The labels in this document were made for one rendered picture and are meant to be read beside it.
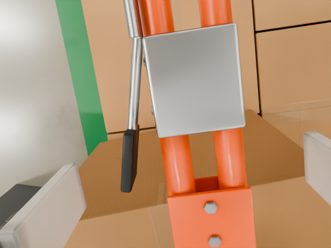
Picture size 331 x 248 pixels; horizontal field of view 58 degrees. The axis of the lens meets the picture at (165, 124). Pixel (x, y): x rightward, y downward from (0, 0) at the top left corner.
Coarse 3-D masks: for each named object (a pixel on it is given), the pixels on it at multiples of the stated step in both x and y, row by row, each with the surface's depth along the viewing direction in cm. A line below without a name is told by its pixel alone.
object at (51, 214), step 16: (64, 176) 16; (48, 192) 14; (64, 192) 15; (80, 192) 17; (32, 208) 12; (48, 208) 13; (64, 208) 15; (80, 208) 17; (16, 224) 11; (32, 224) 12; (48, 224) 13; (64, 224) 15; (0, 240) 11; (16, 240) 11; (32, 240) 12; (48, 240) 13; (64, 240) 14
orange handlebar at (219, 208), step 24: (144, 0) 19; (168, 0) 20; (216, 0) 19; (144, 24) 20; (168, 24) 20; (216, 24) 19; (168, 144) 21; (216, 144) 22; (240, 144) 21; (168, 168) 22; (192, 168) 23; (240, 168) 22; (168, 192) 23; (192, 192) 23; (216, 192) 22; (240, 192) 22; (192, 216) 22; (216, 216) 22; (240, 216) 22; (192, 240) 23; (216, 240) 22; (240, 240) 22
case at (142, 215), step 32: (256, 128) 58; (96, 160) 63; (160, 160) 54; (192, 160) 50; (256, 160) 44; (288, 160) 41; (96, 192) 46; (160, 192) 41; (256, 192) 37; (288, 192) 37; (96, 224) 39; (128, 224) 39; (160, 224) 38; (256, 224) 38; (288, 224) 38; (320, 224) 38
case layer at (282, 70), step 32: (96, 0) 70; (192, 0) 69; (256, 0) 69; (288, 0) 69; (320, 0) 69; (96, 32) 72; (256, 32) 84; (288, 32) 70; (320, 32) 70; (96, 64) 74; (128, 64) 73; (256, 64) 74; (288, 64) 72; (320, 64) 72; (128, 96) 75; (256, 96) 74; (288, 96) 74; (320, 96) 74; (288, 128) 76; (320, 128) 76
